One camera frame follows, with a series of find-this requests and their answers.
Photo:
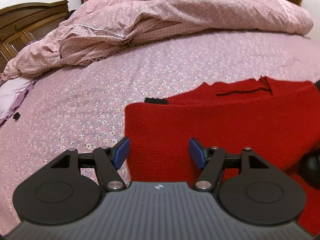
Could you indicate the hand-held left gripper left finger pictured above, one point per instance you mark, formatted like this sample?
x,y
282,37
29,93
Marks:
x,y
122,153

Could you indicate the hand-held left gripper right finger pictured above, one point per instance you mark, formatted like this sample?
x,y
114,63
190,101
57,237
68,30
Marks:
x,y
197,153

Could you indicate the red knitted sweater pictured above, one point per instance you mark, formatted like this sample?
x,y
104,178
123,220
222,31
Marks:
x,y
225,125

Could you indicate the pink floral bed sheet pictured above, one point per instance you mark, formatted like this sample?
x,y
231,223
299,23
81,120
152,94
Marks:
x,y
100,90

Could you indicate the small black clip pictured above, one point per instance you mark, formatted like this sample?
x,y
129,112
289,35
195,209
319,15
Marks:
x,y
16,116

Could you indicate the lilac cloth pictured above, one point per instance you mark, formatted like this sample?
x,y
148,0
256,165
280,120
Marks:
x,y
12,97

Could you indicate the pink floral quilt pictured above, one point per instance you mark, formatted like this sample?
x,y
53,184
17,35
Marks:
x,y
175,15

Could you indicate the wooden headboard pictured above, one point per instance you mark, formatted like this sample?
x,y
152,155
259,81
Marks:
x,y
20,25

